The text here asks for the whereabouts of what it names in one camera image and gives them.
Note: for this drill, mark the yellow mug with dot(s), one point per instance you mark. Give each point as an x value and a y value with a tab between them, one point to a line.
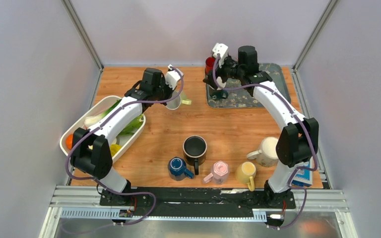
245	174

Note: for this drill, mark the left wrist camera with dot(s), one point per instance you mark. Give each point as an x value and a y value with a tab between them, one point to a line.
173	76

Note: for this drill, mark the navy blue mug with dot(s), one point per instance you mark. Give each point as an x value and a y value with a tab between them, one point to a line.
178	170

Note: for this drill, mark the cream white mug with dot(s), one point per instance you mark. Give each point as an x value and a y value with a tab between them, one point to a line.
266	154

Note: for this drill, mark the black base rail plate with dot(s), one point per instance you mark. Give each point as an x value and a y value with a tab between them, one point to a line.
196	202

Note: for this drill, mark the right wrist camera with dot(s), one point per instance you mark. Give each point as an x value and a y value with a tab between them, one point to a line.
220	52

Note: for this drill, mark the pink faceted mug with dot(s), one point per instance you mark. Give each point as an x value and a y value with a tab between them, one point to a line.
219	173

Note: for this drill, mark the light green faceted mug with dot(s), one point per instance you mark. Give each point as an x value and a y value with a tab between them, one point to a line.
179	99

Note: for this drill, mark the white oval vegetable dish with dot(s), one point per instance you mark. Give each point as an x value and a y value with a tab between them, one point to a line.
123	140

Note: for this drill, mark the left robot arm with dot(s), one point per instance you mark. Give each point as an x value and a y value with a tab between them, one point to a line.
90	151

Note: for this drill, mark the bok choy vegetable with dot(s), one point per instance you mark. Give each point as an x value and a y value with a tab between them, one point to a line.
91	120

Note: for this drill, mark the floral blue tray mat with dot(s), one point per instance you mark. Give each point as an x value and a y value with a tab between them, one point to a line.
241	99

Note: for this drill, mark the small orange pumpkin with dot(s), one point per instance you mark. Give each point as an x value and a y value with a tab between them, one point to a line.
69	141

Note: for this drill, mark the blue and white box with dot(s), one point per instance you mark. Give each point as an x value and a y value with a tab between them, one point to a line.
304	177

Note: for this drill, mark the dark green mug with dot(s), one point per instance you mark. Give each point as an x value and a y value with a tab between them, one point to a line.
217	90

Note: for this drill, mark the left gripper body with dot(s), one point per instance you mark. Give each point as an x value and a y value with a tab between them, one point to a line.
162	92

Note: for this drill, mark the black mug with gold rim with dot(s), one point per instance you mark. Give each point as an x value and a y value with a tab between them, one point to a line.
194	151

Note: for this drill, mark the red mug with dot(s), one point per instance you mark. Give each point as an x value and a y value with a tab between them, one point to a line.
209	63

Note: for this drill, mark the green leafy vegetable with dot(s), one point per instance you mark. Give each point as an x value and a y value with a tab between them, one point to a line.
132	126

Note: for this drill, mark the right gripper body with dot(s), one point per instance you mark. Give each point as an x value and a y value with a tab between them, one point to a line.
229	70

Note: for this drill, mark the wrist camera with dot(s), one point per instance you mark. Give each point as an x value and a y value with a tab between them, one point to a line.
220	52
173	76

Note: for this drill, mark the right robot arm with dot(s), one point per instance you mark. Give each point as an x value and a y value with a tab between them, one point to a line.
297	144

